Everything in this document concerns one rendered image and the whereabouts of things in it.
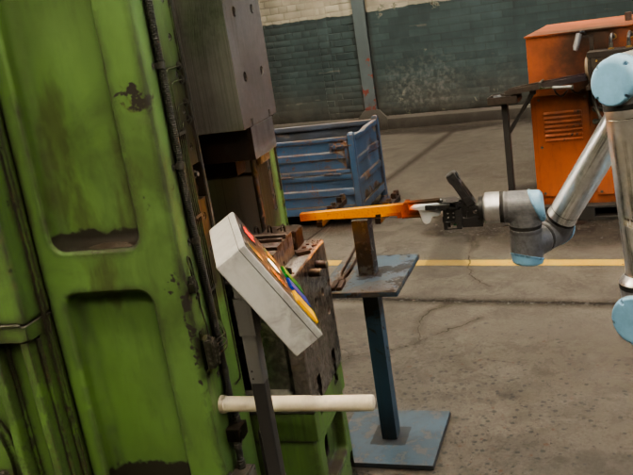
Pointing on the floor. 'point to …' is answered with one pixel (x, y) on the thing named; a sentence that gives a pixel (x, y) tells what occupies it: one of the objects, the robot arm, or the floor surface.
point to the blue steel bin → (331, 165)
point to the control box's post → (255, 359)
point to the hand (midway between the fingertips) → (413, 204)
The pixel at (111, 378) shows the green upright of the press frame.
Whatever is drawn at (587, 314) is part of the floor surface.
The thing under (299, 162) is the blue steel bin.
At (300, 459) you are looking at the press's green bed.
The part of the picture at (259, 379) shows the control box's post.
